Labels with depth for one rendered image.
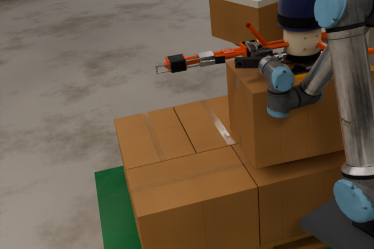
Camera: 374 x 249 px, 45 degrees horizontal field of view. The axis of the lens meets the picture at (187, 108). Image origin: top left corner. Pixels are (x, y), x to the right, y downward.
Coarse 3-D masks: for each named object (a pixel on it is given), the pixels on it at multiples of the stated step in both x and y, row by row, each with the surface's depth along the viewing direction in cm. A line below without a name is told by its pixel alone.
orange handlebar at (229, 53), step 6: (324, 36) 208; (270, 42) 208; (276, 42) 208; (318, 42) 202; (228, 48) 205; (234, 48) 205; (240, 48) 206; (270, 48) 204; (276, 48) 205; (372, 48) 189; (216, 54) 204; (222, 54) 201; (228, 54) 201; (234, 54) 201; (240, 54) 202; (198, 60) 199; (168, 66) 197
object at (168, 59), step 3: (177, 54) 202; (180, 54) 202; (183, 54) 201; (165, 57) 201; (168, 57) 200; (171, 57) 200; (174, 57) 199; (177, 57) 199; (180, 57) 199; (183, 57) 198; (165, 60) 202; (168, 60) 197; (171, 60) 197; (174, 60) 196; (177, 60) 196; (186, 63) 198; (186, 66) 198; (168, 69) 200
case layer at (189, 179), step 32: (224, 96) 306; (128, 128) 281; (160, 128) 277; (192, 128) 273; (224, 128) 269; (128, 160) 250; (160, 160) 247; (192, 160) 243; (224, 160) 240; (320, 160) 232; (160, 192) 222; (192, 192) 219; (224, 192) 217; (256, 192) 219; (288, 192) 225; (320, 192) 230; (160, 224) 213; (192, 224) 218; (224, 224) 223; (256, 224) 229; (288, 224) 235
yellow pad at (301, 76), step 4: (296, 64) 205; (292, 68) 208; (296, 68) 203; (300, 68) 207; (304, 68) 206; (296, 72) 203; (300, 72) 203; (304, 72) 202; (296, 76) 201; (300, 76) 201; (304, 76) 201; (296, 80) 201
